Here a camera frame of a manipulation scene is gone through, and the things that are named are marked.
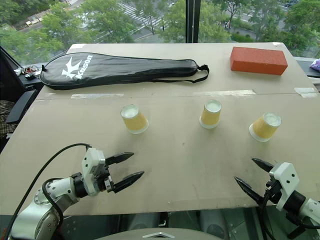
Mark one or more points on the plaid cloth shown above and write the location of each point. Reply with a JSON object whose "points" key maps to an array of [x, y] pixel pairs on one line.
{"points": [[5, 117]]}

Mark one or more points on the purple patterned object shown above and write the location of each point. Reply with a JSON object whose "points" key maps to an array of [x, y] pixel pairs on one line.
{"points": [[316, 65]]}

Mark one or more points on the black window frame post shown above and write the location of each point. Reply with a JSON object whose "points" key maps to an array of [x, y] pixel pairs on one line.
{"points": [[192, 20]]}

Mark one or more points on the grey robot torso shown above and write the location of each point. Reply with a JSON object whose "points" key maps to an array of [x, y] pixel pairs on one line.
{"points": [[155, 235]]}

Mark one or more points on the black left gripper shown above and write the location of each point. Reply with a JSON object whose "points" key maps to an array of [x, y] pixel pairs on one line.
{"points": [[106, 180]]}

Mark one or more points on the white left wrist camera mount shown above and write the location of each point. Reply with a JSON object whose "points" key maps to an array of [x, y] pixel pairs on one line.
{"points": [[93, 156]]}

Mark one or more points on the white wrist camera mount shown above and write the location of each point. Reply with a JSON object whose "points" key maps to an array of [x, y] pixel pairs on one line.
{"points": [[93, 156], [287, 175]]}

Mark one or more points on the bunch of keys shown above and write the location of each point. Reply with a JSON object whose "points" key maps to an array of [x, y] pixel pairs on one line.
{"points": [[27, 71]]}

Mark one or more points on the clear tape strip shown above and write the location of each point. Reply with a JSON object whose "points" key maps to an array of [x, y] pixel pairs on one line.
{"points": [[225, 93], [306, 92]]}

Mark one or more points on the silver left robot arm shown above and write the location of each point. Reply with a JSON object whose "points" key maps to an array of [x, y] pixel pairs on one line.
{"points": [[37, 215]]}

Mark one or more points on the red brick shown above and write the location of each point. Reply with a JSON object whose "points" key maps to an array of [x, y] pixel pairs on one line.
{"points": [[258, 62]]}

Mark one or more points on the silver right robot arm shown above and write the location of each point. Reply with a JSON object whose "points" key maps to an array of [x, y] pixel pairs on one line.
{"points": [[312, 207]]}

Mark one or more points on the black racket bag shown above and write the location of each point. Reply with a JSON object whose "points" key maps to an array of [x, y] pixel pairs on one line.
{"points": [[112, 70]]}

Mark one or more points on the black chair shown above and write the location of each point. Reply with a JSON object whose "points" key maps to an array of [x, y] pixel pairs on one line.
{"points": [[21, 105]]}

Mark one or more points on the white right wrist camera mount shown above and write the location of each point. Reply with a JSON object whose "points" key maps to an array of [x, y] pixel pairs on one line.
{"points": [[287, 175]]}

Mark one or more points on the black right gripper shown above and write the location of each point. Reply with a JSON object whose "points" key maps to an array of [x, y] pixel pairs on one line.
{"points": [[272, 191]]}

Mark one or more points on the yellow paper cup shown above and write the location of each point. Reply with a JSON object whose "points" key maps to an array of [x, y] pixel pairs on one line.
{"points": [[263, 128], [136, 122], [210, 116]]}

